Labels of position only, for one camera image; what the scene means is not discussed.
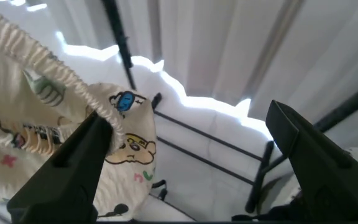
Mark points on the white curtain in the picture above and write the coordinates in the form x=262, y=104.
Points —
x=213, y=46

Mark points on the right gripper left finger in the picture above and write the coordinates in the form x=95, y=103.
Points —
x=64, y=180

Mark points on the black clothes rack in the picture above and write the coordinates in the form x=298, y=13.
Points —
x=120, y=31

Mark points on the cream printed garment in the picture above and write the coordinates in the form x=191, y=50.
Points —
x=11, y=93

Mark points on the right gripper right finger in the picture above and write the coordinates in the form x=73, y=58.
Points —
x=331, y=186

